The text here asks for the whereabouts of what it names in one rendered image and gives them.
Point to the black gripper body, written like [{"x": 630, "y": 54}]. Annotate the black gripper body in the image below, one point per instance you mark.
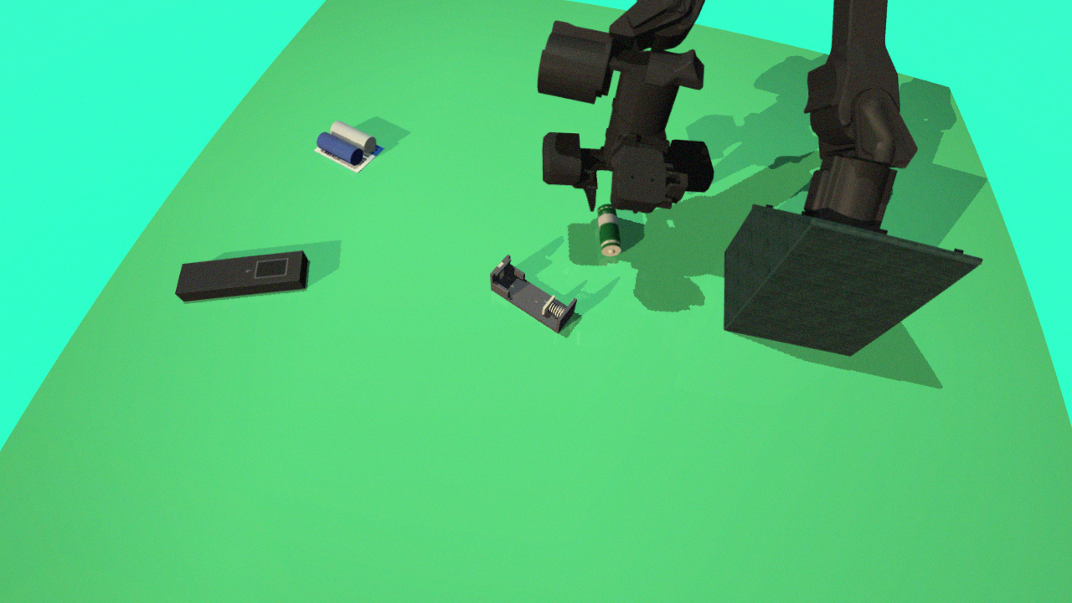
[{"x": 565, "y": 163}]

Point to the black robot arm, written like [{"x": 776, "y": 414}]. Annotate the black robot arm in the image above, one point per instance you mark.
[{"x": 853, "y": 102}]

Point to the green cylindrical battery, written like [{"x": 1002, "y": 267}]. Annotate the green cylindrical battery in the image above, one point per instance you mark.
[{"x": 609, "y": 231}]

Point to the dark grey battery holder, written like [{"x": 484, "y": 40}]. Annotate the dark grey battery holder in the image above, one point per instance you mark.
[{"x": 509, "y": 283}]

